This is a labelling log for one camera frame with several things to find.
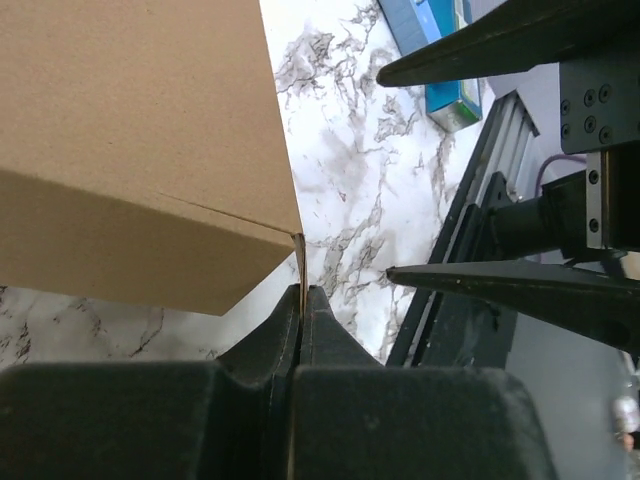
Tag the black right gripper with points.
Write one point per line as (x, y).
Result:
(584, 200)

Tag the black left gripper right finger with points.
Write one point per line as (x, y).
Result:
(352, 418)

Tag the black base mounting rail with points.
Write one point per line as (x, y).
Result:
(442, 329)

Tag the aluminium extrusion frame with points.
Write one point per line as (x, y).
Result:
(505, 145)

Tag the light blue long box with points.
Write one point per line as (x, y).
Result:
(412, 24)

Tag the teal small box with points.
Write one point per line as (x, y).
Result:
(453, 105)

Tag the brown cardboard box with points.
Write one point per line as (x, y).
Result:
(143, 157)

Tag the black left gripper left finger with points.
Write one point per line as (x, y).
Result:
(210, 419)

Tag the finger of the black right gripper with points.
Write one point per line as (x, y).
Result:
(588, 303)

